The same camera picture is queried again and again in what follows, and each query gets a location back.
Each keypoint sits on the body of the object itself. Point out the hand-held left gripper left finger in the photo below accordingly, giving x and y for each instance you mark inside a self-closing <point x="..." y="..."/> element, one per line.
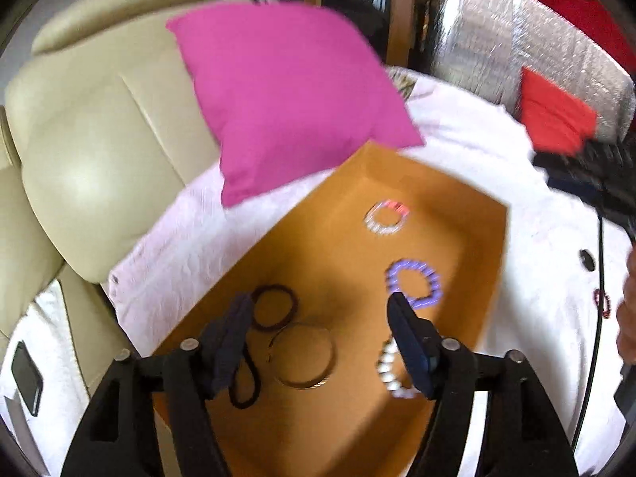
<point x="226" y="348"/>

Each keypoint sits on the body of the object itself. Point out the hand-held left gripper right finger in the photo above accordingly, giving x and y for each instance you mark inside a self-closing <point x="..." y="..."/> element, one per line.
<point x="410" y="343"/>

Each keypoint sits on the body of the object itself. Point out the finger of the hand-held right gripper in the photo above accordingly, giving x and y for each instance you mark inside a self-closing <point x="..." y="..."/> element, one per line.
<point x="566" y="179"/>

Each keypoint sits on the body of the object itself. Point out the thin brown bangle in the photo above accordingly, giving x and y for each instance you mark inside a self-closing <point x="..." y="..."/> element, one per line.
<point x="331" y="353"/>

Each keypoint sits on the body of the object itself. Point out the orange cardboard box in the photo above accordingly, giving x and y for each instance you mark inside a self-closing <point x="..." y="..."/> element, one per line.
<point x="323" y="258"/>

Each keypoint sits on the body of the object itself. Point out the person's right hand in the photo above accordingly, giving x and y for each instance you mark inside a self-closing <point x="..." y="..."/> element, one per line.
<point x="627" y="323"/>

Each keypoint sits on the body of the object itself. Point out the small red cushion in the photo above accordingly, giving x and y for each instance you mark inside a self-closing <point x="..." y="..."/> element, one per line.
<point x="551" y="114"/>

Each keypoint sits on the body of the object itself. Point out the black oval hair clip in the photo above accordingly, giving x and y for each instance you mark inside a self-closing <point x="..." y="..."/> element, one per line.
<point x="589" y="260"/>

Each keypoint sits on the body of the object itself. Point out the large red cushion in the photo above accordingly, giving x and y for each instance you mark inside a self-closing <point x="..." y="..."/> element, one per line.
<point x="581" y="20"/>

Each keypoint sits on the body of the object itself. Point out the silver foil sheet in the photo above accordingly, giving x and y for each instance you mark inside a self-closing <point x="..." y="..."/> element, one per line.
<point x="497" y="35"/>

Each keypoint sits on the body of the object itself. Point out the white towel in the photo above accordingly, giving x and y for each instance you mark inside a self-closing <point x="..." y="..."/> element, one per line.
<point x="54" y="357"/>

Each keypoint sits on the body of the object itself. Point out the patterned cushion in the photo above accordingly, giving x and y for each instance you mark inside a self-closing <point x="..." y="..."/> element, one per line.
<point x="401" y="82"/>

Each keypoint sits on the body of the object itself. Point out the black phone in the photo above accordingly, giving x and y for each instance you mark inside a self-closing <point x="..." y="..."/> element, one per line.
<point x="27" y="377"/>

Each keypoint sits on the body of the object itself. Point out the wooden cabinet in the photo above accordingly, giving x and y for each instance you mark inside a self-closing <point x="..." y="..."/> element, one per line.
<point x="397" y="20"/>

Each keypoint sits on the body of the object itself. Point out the beige leather sofa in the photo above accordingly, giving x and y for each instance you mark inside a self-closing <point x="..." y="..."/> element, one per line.
<point x="99" y="134"/>

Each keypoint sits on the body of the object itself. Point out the pink cushion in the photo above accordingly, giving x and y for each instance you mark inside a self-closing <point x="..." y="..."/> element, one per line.
<point x="288" y="94"/>

